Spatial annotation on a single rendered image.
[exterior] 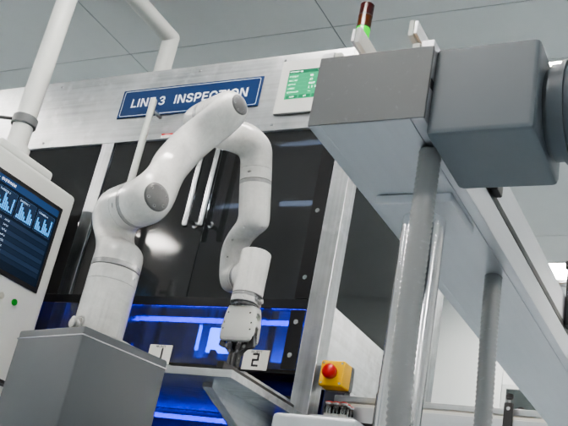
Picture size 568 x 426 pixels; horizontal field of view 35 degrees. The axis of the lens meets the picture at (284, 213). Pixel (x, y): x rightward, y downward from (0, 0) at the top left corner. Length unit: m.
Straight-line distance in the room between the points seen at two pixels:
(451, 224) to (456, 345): 6.41
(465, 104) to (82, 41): 4.28
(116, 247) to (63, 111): 1.49
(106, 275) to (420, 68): 1.36
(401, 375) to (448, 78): 0.29
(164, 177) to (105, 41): 2.83
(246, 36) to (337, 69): 3.68
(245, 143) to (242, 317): 0.49
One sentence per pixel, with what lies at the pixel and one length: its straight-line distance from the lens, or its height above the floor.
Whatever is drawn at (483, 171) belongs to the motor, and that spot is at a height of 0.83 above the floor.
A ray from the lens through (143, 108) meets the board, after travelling 3.32.
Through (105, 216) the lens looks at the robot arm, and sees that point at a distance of 2.25.
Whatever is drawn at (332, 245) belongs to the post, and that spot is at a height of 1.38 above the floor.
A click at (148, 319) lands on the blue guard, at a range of 2.88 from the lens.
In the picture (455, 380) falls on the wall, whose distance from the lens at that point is 7.37.
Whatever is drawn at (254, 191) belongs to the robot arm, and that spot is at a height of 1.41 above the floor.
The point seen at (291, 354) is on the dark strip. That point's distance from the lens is 2.57.
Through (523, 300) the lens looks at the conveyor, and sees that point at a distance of 1.30.
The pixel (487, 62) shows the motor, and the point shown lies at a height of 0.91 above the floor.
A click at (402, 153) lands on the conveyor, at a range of 0.94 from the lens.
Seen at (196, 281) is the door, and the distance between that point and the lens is 2.84.
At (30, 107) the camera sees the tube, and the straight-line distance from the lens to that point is 3.18.
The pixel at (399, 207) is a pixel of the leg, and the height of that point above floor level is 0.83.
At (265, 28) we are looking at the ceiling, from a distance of 4.52.
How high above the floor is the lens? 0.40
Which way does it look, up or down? 23 degrees up
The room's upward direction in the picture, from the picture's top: 12 degrees clockwise
